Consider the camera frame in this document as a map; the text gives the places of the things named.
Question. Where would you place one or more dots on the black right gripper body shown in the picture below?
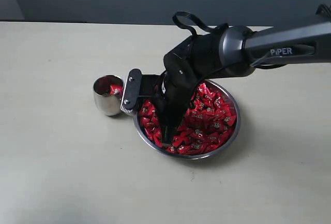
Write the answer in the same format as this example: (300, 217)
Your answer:
(173, 92)

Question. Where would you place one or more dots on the red wrapped candy pile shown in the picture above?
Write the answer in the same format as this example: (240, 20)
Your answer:
(207, 123)

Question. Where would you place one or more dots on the steel cup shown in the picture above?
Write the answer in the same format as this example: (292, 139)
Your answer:
(108, 105)

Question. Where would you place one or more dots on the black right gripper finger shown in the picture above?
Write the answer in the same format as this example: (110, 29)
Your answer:
(167, 134)

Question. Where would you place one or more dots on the round stainless steel bowl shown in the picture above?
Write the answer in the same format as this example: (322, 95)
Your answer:
(227, 120)

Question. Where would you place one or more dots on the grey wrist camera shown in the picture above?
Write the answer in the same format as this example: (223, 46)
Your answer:
(137, 87)

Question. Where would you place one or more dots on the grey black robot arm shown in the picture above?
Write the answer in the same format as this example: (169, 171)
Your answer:
(235, 52)

